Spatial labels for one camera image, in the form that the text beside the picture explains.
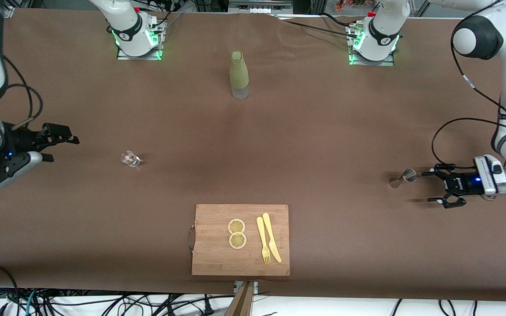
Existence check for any brown table cover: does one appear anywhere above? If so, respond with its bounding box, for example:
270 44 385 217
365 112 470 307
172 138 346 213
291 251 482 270
0 8 506 303

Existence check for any yellow plastic fork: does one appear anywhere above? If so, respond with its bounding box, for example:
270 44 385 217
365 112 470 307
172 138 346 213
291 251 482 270
256 216 271 265

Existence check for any green sleeved glass bottle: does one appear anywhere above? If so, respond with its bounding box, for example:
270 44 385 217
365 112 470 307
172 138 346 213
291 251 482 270
229 51 250 100

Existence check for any wooden cutting board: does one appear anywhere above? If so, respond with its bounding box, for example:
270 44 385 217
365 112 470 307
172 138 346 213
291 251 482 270
188 204 290 277

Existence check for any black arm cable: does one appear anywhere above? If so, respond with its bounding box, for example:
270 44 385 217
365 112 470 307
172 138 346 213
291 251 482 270
0 57 43 150
432 0 506 169

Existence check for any black cable on table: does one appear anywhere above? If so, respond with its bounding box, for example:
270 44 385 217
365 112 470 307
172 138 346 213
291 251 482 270
275 12 361 39

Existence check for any metal bracket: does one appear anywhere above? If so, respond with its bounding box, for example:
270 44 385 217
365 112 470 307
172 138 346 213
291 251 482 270
234 281 259 294

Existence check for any clear glass shaker cup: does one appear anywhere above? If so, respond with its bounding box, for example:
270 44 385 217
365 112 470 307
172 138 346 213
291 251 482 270
120 151 141 168

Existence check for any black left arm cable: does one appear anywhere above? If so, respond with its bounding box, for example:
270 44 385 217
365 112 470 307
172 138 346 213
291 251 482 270
432 0 506 169

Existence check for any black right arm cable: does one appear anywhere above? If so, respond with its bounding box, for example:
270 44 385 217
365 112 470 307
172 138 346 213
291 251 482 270
0 57 43 150

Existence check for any yellow plastic knife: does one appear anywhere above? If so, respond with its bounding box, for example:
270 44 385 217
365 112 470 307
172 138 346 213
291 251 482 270
262 212 282 263

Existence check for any steel jigger measuring cup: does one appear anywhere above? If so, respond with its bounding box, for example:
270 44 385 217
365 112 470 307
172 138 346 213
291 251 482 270
388 169 418 189

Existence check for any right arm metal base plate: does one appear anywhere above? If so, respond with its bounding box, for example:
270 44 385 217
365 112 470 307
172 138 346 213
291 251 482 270
117 18 163 61

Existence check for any grey metal box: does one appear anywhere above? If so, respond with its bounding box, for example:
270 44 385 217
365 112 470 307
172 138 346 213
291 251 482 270
229 0 293 14

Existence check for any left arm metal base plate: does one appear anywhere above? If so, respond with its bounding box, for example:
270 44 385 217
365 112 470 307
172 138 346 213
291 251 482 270
347 24 395 67

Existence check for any wooden post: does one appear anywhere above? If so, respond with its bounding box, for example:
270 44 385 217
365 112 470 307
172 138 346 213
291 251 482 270
226 281 254 316

